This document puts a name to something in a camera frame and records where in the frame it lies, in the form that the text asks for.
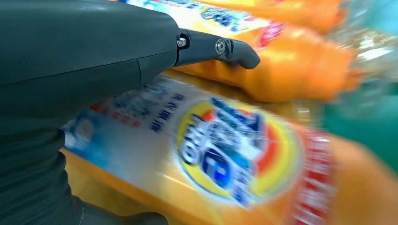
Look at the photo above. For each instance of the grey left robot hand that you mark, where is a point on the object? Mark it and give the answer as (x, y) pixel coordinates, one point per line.
(77, 46)

